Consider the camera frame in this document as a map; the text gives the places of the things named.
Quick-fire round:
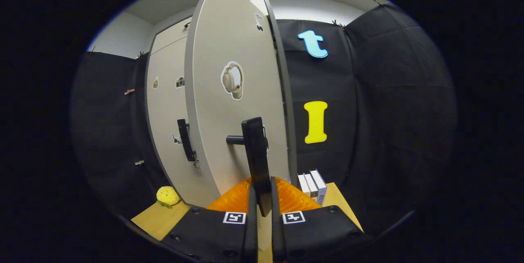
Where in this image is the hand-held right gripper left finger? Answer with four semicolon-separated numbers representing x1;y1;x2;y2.
162;177;258;263

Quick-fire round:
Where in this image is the white box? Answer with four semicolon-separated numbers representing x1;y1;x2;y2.
298;174;312;198
304;172;319;202
310;169;328;206

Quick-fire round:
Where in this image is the beige cabinet drawer front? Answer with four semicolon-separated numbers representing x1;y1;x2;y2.
149;17;193;55

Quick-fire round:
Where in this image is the beige double-door shoe cabinet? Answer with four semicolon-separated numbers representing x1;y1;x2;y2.
144;0;297;210

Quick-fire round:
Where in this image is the black door handle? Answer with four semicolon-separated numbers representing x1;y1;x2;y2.
177;119;197;162
226;117;273;217

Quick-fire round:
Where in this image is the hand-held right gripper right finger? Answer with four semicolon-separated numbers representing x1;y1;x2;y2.
270;176;371;263

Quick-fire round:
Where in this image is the yellow plush toy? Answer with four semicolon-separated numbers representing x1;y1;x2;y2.
156;186;181;209

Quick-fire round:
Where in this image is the beige cabinet door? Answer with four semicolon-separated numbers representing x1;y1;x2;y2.
184;0;292;208
145;36;221;208

